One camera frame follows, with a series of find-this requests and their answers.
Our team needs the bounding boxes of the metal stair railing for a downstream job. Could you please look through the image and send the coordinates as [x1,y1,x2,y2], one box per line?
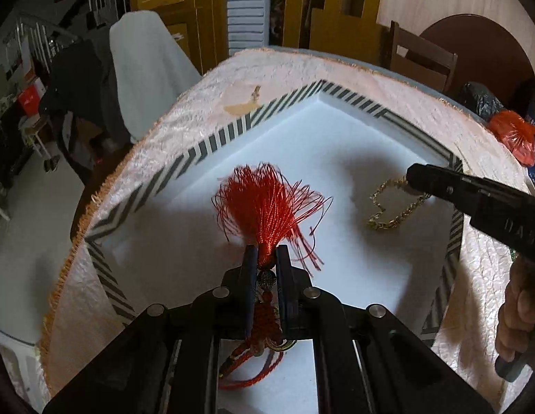
[4,13,78,78]

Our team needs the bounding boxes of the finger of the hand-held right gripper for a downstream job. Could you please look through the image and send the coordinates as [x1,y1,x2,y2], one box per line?
[405,163,477,216]

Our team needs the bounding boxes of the white louvred door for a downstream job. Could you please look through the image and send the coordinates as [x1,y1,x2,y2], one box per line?
[226,0,272,50]

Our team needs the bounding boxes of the white cloth covered chair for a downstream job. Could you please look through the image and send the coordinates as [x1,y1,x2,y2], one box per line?
[109,11,203,145]

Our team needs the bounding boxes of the person's right hand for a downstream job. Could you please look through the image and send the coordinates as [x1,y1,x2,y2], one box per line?
[495,259,535,367]

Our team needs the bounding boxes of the white tray with striped border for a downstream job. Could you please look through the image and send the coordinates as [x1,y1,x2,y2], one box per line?
[84,80,466,414]

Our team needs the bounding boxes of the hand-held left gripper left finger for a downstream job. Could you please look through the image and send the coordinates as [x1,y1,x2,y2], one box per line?
[43,245,261,414]

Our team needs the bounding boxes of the dark wooden chair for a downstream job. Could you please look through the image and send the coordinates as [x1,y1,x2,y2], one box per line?
[388,21,460,93]

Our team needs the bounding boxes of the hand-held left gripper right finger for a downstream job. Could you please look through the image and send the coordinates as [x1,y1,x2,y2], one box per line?
[276,245,494,414]

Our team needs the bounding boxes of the gold chain necklace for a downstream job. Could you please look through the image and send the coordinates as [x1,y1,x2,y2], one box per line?
[366,177,434,231]

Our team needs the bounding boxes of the red box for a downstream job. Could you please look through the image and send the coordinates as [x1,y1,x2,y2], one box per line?
[17,84,40,115]

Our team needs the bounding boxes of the black plastic bag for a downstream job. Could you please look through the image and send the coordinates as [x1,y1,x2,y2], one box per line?
[459,81,505,121]

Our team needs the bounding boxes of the red plastic bag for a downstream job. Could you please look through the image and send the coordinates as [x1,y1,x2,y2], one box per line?
[487,110,535,167]

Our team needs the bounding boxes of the yellow wooden cabinet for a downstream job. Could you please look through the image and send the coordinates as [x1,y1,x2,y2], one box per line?
[129,0,229,74]

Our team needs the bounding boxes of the red tassel knot ornament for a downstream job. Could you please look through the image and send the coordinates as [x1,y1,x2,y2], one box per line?
[212,163,333,391]

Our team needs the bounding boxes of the dark jacket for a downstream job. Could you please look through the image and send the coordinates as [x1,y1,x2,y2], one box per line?
[39,39,134,190]

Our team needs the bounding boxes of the round brown tabletop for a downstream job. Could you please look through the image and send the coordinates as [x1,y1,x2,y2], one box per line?
[418,14,535,100]

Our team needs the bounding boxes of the tan fan-shaped patch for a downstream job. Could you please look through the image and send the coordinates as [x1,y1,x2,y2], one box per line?
[224,86,266,117]

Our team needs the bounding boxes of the pink tablecloth with orange fringe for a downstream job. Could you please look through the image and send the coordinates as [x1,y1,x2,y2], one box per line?
[39,47,535,414]

